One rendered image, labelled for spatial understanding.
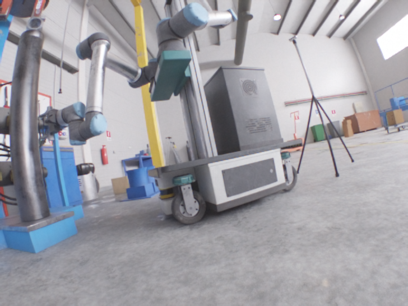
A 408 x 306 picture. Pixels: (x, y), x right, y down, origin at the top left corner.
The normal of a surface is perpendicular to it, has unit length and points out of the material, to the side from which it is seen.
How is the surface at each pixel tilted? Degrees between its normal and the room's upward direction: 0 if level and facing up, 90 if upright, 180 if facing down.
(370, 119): 90
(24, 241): 90
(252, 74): 90
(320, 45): 90
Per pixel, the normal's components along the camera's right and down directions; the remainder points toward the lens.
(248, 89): 0.34, -0.11
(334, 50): -0.10, -0.01
